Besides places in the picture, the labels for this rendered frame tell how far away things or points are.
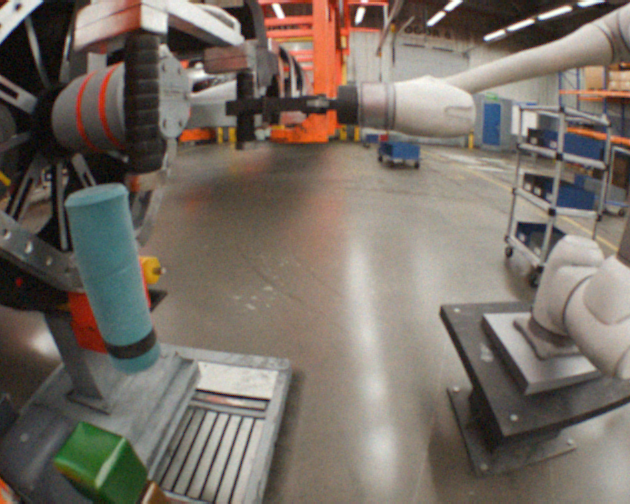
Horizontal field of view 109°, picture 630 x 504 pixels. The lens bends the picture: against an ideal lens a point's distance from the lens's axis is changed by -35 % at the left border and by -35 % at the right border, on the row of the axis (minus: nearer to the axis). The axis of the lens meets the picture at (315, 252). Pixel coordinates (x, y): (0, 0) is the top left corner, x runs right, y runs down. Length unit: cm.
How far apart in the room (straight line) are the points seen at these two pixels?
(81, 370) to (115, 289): 43
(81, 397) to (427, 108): 97
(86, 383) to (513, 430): 92
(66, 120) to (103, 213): 20
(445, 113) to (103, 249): 54
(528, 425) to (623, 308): 29
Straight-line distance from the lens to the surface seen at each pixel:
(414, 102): 58
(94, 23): 37
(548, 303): 83
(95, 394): 89
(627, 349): 65
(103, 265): 43
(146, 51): 33
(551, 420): 77
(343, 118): 59
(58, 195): 66
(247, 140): 63
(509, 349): 85
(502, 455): 104
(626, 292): 66
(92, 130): 53
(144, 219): 70
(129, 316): 47
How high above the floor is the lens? 80
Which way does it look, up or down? 22 degrees down
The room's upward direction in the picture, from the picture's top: straight up
